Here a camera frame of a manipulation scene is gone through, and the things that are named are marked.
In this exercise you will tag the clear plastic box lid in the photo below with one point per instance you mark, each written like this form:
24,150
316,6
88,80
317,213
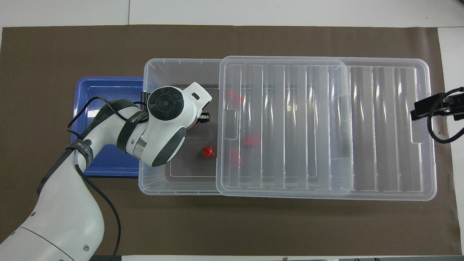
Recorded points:
380,127

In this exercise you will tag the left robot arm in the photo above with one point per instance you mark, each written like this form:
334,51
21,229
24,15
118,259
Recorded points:
65,203

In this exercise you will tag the red block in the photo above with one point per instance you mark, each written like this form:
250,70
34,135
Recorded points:
235,97
252,140
207,152
235,157

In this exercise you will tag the clear plastic storage box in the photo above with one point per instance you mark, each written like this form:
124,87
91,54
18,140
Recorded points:
181,72

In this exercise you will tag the blue plastic tray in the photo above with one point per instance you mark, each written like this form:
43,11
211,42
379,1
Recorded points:
108,86

